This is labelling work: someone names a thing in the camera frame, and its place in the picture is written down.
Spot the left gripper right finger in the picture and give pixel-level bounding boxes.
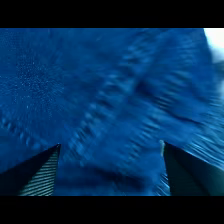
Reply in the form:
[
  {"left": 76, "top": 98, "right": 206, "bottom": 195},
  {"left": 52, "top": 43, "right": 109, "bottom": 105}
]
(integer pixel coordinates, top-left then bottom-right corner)
[{"left": 163, "top": 141, "right": 224, "bottom": 197}]

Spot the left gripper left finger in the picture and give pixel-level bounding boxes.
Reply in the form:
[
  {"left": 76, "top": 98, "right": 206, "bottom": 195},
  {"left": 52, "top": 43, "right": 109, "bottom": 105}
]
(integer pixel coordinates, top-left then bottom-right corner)
[{"left": 0, "top": 143, "right": 62, "bottom": 197}]

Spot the blue garment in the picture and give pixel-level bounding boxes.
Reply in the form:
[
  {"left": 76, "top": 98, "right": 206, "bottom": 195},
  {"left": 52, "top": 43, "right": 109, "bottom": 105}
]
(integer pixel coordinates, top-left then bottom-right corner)
[{"left": 0, "top": 28, "right": 224, "bottom": 197}]

